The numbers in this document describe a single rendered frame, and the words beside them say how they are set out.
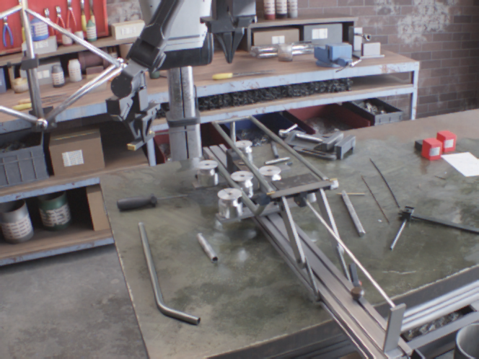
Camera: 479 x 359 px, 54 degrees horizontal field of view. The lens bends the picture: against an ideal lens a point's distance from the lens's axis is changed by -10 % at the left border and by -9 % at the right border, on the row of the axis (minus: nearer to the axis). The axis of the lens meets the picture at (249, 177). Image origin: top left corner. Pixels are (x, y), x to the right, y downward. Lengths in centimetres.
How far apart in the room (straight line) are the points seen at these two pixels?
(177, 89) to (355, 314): 104
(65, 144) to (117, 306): 81
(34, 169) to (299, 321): 188
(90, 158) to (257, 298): 173
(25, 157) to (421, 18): 300
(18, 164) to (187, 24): 128
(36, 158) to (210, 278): 167
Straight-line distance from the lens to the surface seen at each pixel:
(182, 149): 171
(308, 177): 97
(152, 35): 123
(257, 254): 103
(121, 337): 219
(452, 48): 434
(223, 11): 99
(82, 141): 249
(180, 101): 166
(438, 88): 432
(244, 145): 143
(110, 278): 254
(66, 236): 273
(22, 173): 255
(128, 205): 123
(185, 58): 160
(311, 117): 330
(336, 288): 90
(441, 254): 107
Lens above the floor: 147
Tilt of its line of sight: 26 degrees down
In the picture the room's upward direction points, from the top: 2 degrees counter-clockwise
